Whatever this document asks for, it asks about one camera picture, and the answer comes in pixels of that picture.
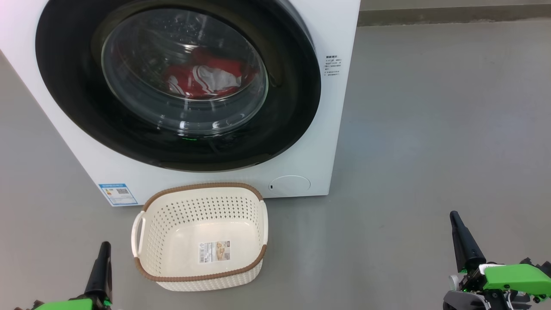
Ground cream perforated laundry basket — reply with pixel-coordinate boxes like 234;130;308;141
131;182;269;292

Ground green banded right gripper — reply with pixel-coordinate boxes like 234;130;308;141
443;211;551;310

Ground white front-load washing machine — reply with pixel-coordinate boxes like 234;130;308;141
0;0;361;207

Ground red white striped jersey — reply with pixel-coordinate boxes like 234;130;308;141
165;64;255;99

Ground stainless steel washing machine drum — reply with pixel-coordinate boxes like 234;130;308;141
103;9;268;130

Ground blue energy label sticker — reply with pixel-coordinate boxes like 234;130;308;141
98;184;138;206

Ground paper basket product label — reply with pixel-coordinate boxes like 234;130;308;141
198;240;231;264

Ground round white filter cover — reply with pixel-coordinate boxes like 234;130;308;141
269;175;311;196

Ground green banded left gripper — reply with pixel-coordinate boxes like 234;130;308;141
15;241;113;310

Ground black text notice sticker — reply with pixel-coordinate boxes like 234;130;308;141
325;54;343;78

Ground black round glass washer door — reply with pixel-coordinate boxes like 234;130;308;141
35;0;322;173

